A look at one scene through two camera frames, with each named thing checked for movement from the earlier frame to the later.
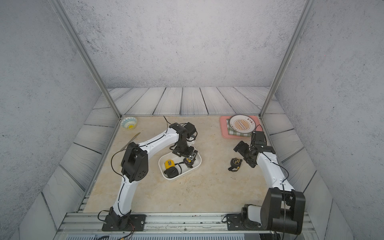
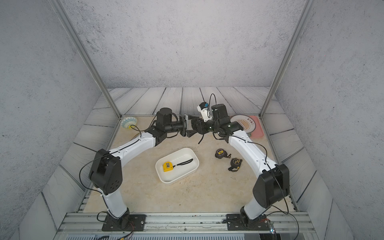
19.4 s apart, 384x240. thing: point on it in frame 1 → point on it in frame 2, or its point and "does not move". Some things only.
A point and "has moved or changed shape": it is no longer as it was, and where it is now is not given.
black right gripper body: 245,151 → 211,126
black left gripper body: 187,151 → 182,125
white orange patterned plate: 242,123 does not move
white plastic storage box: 179,161 has moved or changed shape
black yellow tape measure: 188,162 → 221,153
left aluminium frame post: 62,12 does not move
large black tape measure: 171,172 → 200,126
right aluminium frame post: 307,9 does not move
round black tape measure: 235,163 does not move
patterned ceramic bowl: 129,123 does not move
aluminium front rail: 91,224 does not move
